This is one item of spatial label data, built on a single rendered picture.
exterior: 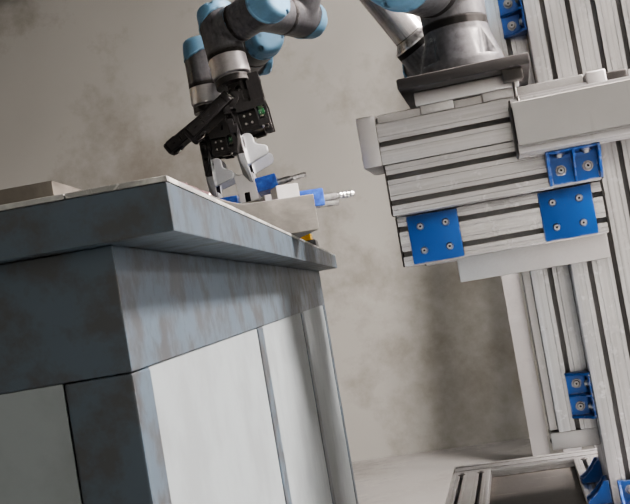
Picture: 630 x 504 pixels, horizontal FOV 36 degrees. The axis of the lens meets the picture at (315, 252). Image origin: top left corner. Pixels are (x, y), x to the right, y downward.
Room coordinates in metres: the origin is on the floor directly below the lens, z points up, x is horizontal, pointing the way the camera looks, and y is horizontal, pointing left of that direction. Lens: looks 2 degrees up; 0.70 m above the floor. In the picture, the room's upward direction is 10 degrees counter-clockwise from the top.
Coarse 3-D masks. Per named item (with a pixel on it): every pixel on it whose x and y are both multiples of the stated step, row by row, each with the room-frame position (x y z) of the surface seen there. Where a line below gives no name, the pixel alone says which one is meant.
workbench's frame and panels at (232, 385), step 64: (128, 192) 0.66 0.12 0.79; (0, 256) 0.66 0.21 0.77; (64, 256) 0.68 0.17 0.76; (128, 256) 0.71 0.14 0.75; (192, 256) 0.95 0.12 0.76; (256, 256) 1.21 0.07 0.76; (320, 256) 2.05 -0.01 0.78; (0, 320) 0.68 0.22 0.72; (64, 320) 0.68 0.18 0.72; (128, 320) 0.69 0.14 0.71; (192, 320) 0.90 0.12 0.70; (256, 320) 1.31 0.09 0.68; (320, 320) 2.42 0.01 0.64; (0, 384) 0.68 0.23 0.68; (64, 384) 2.35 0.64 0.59; (128, 384) 0.68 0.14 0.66; (192, 384) 0.87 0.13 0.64; (256, 384) 1.23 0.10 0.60; (320, 384) 2.12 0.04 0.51; (0, 448) 0.69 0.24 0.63; (64, 448) 0.68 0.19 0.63; (128, 448) 0.68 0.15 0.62; (192, 448) 0.83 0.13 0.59; (256, 448) 1.15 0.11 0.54; (320, 448) 1.89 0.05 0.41
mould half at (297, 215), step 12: (228, 204) 1.45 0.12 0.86; (240, 204) 1.46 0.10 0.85; (252, 204) 1.46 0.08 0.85; (264, 204) 1.47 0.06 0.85; (276, 204) 1.47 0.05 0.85; (288, 204) 1.48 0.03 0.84; (300, 204) 1.48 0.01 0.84; (312, 204) 1.48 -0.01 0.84; (264, 216) 1.47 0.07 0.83; (276, 216) 1.47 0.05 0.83; (288, 216) 1.47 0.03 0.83; (300, 216) 1.48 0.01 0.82; (312, 216) 1.48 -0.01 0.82; (288, 228) 1.47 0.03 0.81; (300, 228) 1.48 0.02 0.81; (312, 228) 1.48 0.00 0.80
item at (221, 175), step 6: (216, 162) 2.11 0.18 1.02; (216, 168) 2.11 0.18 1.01; (222, 168) 2.10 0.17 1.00; (216, 174) 2.10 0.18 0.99; (222, 174) 2.10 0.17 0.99; (228, 174) 2.10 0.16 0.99; (210, 180) 2.09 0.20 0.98; (216, 180) 2.10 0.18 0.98; (222, 180) 2.10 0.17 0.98; (228, 180) 2.10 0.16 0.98; (210, 186) 2.10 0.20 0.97; (216, 186) 2.10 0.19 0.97; (210, 192) 2.11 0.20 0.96; (216, 192) 2.11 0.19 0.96
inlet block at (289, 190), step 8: (288, 184) 1.54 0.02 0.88; (296, 184) 1.54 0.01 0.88; (272, 192) 1.56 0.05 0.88; (280, 192) 1.53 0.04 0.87; (288, 192) 1.54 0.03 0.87; (296, 192) 1.54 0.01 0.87; (304, 192) 1.54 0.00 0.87; (312, 192) 1.55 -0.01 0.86; (320, 192) 1.55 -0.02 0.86; (336, 192) 1.58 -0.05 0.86; (344, 192) 1.58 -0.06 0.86; (352, 192) 1.58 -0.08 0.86; (320, 200) 1.55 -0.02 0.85; (328, 200) 1.57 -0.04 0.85
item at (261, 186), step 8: (240, 176) 1.82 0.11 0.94; (264, 176) 1.82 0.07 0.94; (272, 176) 1.82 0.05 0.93; (288, 176) 1.84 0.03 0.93; (296, 176) 1.83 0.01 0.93; (304, 176) 1.84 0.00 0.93; (240, 184) 1.82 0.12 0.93; (248, 184) 1.82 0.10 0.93; (256, 184) 1.82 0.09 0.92; (264, 184) 1.82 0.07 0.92; (272, 184) 1.82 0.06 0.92; (280, 184) 1.84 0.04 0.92; (240, 192) 1.82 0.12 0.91; (256, 192) 1.82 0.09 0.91; (264, 192) 1.84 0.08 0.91; (240, 200) 1.82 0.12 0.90
